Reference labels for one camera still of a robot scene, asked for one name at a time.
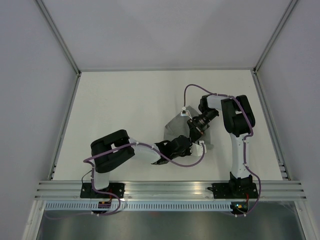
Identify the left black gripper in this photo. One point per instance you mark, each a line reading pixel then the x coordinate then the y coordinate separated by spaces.
pixel 188 152

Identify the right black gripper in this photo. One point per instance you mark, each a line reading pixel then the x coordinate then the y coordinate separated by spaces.
pixel 195 132

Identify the grey cloth napkin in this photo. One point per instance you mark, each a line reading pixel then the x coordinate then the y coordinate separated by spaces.
pixel 178 126

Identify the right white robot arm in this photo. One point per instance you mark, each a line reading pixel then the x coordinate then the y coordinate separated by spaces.
pixel 238 120

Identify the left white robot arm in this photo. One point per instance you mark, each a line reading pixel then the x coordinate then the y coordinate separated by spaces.
pixel 113 150

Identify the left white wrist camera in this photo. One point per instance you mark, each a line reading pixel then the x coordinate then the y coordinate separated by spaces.
pixel 198 149

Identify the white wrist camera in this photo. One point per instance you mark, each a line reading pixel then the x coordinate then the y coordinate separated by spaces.
pixel 185 113
pixel 198 149

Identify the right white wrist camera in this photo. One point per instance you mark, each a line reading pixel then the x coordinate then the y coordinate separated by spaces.
pixel 185 113

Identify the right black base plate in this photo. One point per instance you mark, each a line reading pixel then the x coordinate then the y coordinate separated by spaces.
pixel 226 191

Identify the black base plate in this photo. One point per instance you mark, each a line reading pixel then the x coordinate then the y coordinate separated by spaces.
pixel 112 191
pixel 226 191

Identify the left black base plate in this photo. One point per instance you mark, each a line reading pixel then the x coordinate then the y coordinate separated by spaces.
pixel 112 191

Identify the white slotted cable duct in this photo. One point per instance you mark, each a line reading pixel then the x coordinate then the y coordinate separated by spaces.
pixel 218 206

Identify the aluminium mounting rail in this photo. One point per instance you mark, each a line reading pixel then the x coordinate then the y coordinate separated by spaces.
pixel 282 190

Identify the right aluminium frame post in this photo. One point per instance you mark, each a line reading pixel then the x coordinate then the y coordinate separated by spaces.
pixel 275 34

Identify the aluminium frame post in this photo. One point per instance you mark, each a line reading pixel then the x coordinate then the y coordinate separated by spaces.
pixel 57 35
pixel 275 34

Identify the left aluminium frame post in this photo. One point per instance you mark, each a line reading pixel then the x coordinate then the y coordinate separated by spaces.
pixel 57 35

